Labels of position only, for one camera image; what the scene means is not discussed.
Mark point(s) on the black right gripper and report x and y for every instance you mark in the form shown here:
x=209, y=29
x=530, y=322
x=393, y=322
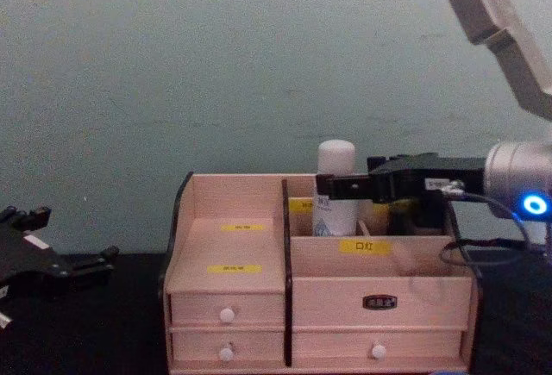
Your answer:
x=422, y=176

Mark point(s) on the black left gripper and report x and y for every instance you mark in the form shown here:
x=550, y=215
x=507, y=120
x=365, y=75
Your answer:
x=30, y=263

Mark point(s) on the white bottle with round cap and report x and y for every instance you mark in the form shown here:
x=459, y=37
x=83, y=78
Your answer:
x=336, y=157

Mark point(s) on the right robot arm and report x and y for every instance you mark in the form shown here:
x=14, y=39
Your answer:
x=509, y=172

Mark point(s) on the black table cloth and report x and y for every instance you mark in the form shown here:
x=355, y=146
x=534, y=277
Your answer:
x=86, y=340

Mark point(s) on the pale wooden desktop organizer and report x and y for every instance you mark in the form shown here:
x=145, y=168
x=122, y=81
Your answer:
x=241, y=250

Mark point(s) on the small wooden drawer, white knob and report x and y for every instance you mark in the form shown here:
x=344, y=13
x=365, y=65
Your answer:
x=259, y=308
x=259, y=345

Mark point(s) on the wide wooden drawer, white knob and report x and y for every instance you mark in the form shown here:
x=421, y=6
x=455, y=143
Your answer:
x=336, y=349

